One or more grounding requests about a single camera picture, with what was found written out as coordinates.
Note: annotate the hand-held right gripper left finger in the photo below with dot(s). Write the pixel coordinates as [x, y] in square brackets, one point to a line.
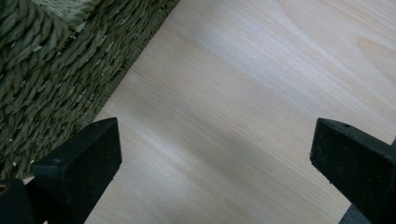
[81, 168]

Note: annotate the green woven seagrass basket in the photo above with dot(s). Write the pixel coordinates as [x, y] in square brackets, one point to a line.
[49, 71]

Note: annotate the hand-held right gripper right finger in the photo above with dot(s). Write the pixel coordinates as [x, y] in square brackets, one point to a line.
[355, 168]

